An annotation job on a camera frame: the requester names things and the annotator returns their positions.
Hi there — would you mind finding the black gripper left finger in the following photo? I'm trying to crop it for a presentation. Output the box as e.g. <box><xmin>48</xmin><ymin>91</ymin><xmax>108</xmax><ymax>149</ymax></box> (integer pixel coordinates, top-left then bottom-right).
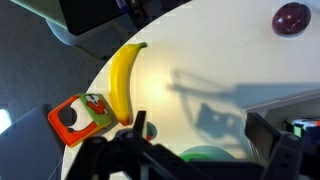
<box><xmin>132</xmin><ymin>110</ymin><xmax>148</xmax><ymax>136</ymax></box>

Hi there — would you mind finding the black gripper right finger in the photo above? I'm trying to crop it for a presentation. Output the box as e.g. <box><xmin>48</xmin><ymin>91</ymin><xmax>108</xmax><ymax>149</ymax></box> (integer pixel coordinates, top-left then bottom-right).
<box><xmin>244</xmin><ymin>112</ymin><xmax>284</xmax><ymax>161</ymax></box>

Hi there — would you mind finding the green translucent bowl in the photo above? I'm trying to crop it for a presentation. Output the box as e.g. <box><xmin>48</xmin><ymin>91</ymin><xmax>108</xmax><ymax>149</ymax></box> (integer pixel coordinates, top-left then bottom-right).
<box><xmin>178</xmin><ymin>145</ymin><xmax>236</xmax><ymax>163</ymax></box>

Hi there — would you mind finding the yellow toy banana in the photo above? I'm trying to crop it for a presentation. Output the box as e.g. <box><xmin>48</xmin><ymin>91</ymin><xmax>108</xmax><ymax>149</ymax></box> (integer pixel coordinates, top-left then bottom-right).
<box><xmin>109</xmin><ymin>41</ymin><xmax>148</xmax><ymax>127</ymax></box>

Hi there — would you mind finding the colourful soft toy cube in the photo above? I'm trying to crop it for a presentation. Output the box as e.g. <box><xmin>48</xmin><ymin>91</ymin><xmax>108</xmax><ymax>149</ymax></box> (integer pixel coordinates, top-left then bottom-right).
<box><xmin>47</xmin><ymin>92</ymin><xmax>115</xmax><ymax>148</ymax></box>

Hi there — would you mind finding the blue black bar clamp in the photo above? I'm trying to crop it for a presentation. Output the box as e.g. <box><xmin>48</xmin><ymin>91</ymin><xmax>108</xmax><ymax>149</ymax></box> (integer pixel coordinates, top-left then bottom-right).
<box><xmin>114</xmin><ymin>0</ymin><xmax>153</xmax><ymax>26</ymax></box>

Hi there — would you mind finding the black box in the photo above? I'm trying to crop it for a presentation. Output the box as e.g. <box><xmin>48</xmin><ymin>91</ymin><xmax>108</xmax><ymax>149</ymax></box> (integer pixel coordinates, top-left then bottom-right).
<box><xmin>59</xmin><ymin>0</ymin><xmax>125</xmax><ymax>37</ymax></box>

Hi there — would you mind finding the dark red toy plum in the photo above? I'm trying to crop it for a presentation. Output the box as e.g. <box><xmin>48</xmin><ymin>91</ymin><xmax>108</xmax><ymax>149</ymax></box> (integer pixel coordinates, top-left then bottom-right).
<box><xmin>271</xmin><ymin>1</ymin><xmax>312</xmax><ymax>37</ymax></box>

